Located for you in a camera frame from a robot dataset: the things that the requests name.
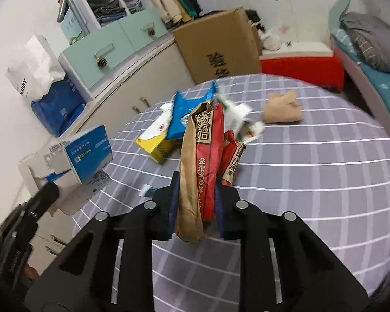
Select white plastic bag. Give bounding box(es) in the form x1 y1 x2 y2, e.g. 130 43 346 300
262 29 282 51

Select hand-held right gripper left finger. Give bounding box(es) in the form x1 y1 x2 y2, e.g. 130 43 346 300
24 170 183 312

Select red bench with white top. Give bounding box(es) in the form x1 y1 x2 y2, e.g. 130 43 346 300
258 41 345 92

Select beige cloth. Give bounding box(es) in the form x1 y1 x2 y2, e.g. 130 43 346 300
263 90 303 124

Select grey checked tablecloth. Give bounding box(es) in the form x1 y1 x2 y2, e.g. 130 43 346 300
71 73 390 312

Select white paper bag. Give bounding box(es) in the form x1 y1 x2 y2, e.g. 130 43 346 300
5 34 66 100

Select yellow and white carton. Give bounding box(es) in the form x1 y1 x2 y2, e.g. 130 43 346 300
136 110 179 164

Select large mint drawer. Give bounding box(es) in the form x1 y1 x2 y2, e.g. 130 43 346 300
63 28 140 88

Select black clothes heap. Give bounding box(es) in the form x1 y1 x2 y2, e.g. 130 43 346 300
245 10 264 30

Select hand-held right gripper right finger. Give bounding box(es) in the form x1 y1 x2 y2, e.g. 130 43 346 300
214 182 371 312

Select blue shopping bag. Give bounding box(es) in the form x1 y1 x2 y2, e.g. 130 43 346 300
31 75 87 137

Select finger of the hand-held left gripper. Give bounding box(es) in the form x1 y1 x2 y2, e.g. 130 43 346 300
26 182 60 218

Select small mint drawer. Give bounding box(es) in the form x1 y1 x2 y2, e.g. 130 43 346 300
119 6 168 51

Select blue snack packet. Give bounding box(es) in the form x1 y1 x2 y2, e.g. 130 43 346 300
167 81 217 140

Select low white cabinet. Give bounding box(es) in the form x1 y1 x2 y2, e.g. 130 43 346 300
29 32 196 267

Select folded dark clothes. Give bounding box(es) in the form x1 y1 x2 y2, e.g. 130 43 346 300
93 0 127 23

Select white and green wrapper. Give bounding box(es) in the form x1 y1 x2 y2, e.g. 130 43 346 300
214 83 265 144

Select blue and white carton box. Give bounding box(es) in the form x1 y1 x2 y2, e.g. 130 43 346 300
18 124 114 215

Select grey pillow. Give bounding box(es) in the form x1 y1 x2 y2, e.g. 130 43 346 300
340 11 390 77

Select red and brown paper bag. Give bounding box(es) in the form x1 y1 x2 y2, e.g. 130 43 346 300
175 102 248 243

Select large cardboard box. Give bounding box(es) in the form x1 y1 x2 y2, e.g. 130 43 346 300
172 6 262 85

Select teal fish print mattress sheet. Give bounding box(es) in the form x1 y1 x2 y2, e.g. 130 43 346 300
330 28 390 111

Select curved metal handrail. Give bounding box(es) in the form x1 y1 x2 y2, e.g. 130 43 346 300
57 0 88 35

